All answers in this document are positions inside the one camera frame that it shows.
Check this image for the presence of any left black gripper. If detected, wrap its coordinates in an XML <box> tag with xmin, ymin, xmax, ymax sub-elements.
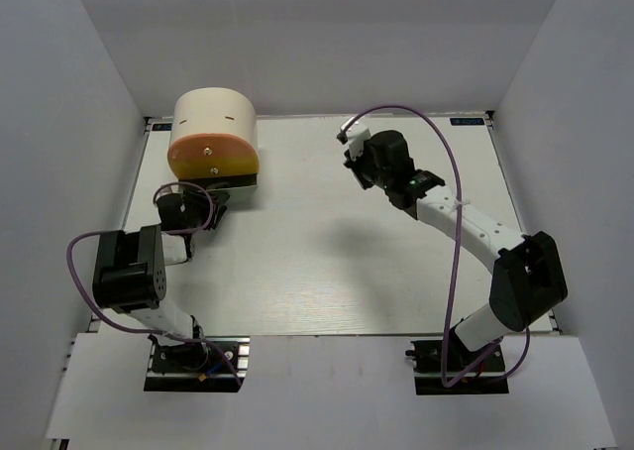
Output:
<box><xmin>182</xmin><ymin>187</ymin><xmax>230</xmax><ymax>234</ymax></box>

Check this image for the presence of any cream cylindrical desk organizer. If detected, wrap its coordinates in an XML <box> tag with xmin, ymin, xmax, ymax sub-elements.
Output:
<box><xmin>166</xmin><ymin>87</ymin><xmax>260</xmax><ymax>204</ymax></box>

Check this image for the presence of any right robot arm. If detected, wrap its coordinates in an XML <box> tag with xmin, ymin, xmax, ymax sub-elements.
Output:
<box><xmin>338</xmin><ymin>125</ymin><xmax>568</xmax><ymax>370</ymax></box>

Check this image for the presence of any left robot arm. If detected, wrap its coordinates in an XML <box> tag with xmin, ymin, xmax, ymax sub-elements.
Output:
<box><xmin>92</xmin><ymin>183</ymin><xmax>229</xmax><ymax>370</ymax></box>

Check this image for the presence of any blue logo sticker right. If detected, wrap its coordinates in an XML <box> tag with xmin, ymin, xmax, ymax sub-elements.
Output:
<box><xmin>450</xmin><ymin>117</ymin><xmax>485</xmax><ymax>126</ymax></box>

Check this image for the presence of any blue logo sticker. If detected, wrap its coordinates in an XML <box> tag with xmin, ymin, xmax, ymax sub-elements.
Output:
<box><xmin>450</xmin><ymin>117</ymin><xmax>485</xmax><ymax>126</ymax></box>
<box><xmin>152</xmin><ymin>123</ymin><xmax>172</xmax><ymax>132</ymax></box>

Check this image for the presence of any blue logo sticker left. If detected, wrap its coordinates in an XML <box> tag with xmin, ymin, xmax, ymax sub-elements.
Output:
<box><xmin>152</xmin><ymin>123</ymin><xmax>172</xmax><ymax>132</ymax></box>

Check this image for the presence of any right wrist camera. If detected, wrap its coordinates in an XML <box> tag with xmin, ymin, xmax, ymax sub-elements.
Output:
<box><xmin>336</xmin><ymin>117</ymin><xmax>370</xmax><ymax>161</ymax></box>

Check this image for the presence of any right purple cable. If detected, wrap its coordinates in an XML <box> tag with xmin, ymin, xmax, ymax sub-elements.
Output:
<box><xmin>339</xmin><ymin>104</ymin><xmax>532</xmax><ymax>388</ymax></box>

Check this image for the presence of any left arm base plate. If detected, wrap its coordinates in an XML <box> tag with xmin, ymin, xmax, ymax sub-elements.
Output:
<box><xmin>144</xmin><ymin>337</ymin><xmax>251</xmax><ymax>394</ymax></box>

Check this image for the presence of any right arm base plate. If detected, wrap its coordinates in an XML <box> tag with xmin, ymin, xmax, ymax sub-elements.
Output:
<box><xmin>406</xmin><ymin>338</ymin><xmax>510</xmax><ymax>397</ymax></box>

